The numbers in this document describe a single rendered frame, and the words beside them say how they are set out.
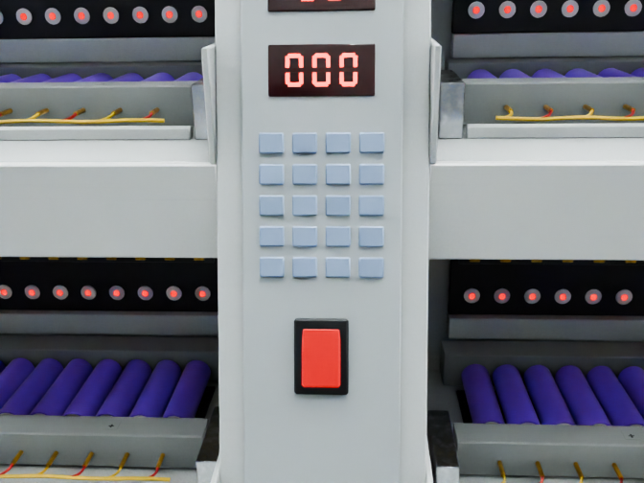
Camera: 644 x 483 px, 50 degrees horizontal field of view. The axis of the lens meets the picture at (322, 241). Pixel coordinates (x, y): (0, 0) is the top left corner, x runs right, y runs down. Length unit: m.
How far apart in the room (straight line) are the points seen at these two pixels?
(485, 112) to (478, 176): 0.08
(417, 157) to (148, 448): 0.22
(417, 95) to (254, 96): 0.07
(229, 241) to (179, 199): 0.03
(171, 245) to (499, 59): 0.26
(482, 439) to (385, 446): 0.09
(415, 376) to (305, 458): 0.06
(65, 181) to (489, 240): 0.19
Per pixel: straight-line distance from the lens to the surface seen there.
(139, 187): 0.32
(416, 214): 0.31
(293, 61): 0.31
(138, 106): 0.40
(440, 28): 0.52
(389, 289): 0.30
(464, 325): 0.49
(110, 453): 0.43
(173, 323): 0.50
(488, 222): 0.32
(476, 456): 0.41
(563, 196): 0.32
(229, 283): 0.31
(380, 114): 0.30
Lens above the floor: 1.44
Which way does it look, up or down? 4 degrees down
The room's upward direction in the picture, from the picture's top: straight up
